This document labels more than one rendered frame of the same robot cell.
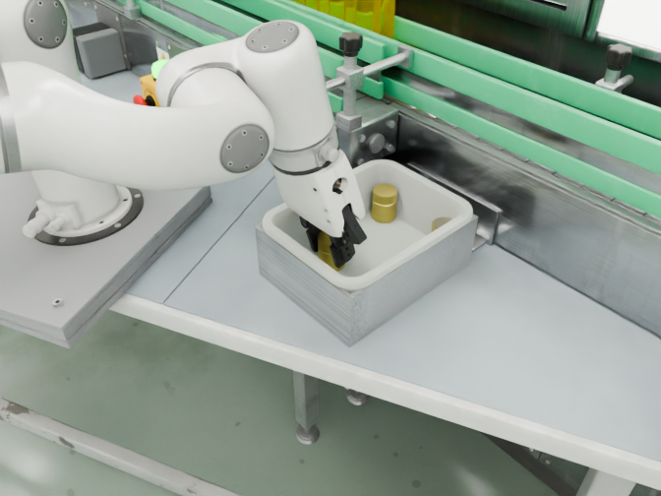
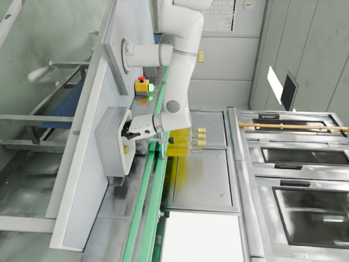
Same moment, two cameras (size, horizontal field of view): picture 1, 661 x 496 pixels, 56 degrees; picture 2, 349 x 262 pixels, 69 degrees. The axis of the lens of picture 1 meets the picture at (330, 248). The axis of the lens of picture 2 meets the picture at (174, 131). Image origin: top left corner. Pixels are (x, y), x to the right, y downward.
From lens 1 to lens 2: 0.44 m
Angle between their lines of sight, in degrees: 35
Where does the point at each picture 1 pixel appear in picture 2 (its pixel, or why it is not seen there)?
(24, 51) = not seen: hidden behind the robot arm
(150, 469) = not seen: outside the picture
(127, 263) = (118, 66)
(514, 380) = (84, 185)
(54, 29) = not seen: hidden behind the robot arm
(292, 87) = (179, 120)
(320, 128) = (166, 127)
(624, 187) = (138, 217)
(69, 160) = (176, 64)
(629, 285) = (106, 224)
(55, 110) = (189, 65)
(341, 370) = (89, 128)
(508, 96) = (157, 184)
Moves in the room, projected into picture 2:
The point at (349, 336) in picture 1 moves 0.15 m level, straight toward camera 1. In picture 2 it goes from (99, 132) to (80, 125)
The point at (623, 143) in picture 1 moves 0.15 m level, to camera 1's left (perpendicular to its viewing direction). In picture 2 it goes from (151, 214) to (153, 173)
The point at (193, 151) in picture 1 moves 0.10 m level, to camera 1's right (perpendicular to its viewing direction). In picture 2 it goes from (176, 94) to (175, 125)
